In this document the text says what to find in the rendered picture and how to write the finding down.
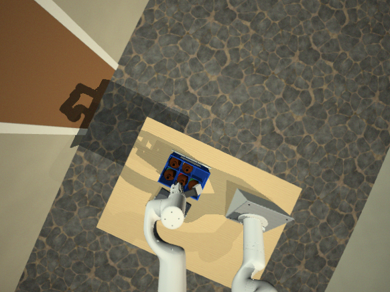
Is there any dark blue crate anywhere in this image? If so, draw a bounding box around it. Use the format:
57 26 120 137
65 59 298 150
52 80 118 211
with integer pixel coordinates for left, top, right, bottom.
157 152 208 189

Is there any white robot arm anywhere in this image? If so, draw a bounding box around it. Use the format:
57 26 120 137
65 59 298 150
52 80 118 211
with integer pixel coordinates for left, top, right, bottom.
143 184 277 292

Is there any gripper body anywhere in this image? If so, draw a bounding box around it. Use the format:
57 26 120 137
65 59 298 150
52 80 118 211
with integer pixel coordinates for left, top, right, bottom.
170 182 184 193

